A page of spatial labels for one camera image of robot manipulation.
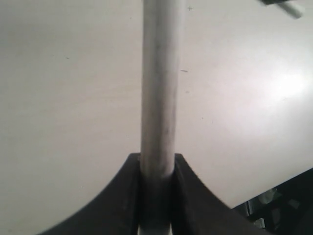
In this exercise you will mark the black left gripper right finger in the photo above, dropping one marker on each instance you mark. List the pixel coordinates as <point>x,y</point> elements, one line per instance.
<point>195,210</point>

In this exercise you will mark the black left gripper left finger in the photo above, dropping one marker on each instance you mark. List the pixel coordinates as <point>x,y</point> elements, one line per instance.
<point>114,211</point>

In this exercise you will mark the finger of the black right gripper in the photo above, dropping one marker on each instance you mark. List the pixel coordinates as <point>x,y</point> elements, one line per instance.
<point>270,2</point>

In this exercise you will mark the white drumstick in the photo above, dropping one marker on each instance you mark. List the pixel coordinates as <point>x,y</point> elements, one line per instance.
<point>162,33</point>
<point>292,8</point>

